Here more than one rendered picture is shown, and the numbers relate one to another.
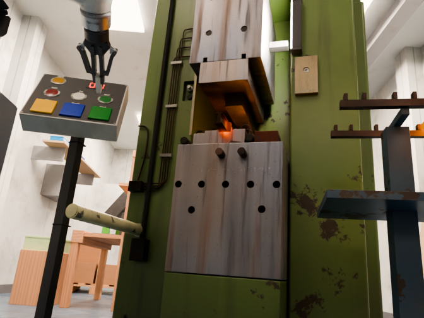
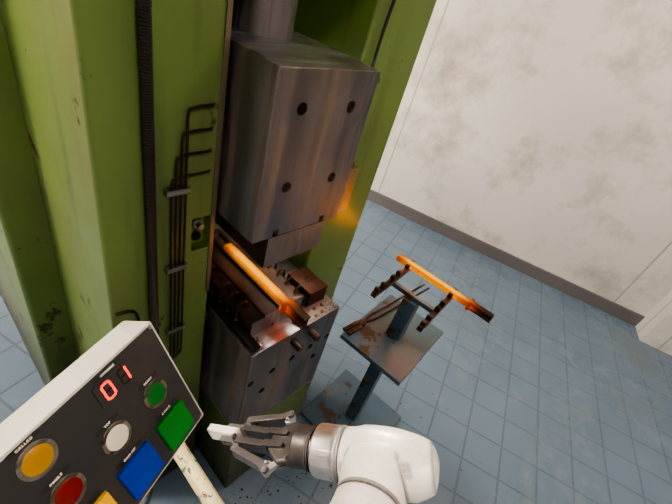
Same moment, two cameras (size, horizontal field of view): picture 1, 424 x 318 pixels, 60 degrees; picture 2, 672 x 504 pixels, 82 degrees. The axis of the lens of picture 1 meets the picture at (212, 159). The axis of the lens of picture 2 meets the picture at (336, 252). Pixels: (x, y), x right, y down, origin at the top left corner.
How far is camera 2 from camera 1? 1.83 m
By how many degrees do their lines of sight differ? 87
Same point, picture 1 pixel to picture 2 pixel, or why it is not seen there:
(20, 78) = not seen: outside the picture
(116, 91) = (151, 358)
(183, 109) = (194, 262)
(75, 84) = (80, 425)
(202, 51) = (273, 220)
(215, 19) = (299, 161)
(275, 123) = not seen: hidden behind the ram
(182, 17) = (174, 60)
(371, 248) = not seen: hidden behind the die
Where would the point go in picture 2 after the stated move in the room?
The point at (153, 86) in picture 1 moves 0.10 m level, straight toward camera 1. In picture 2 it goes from (124, 240) to (166, 257)
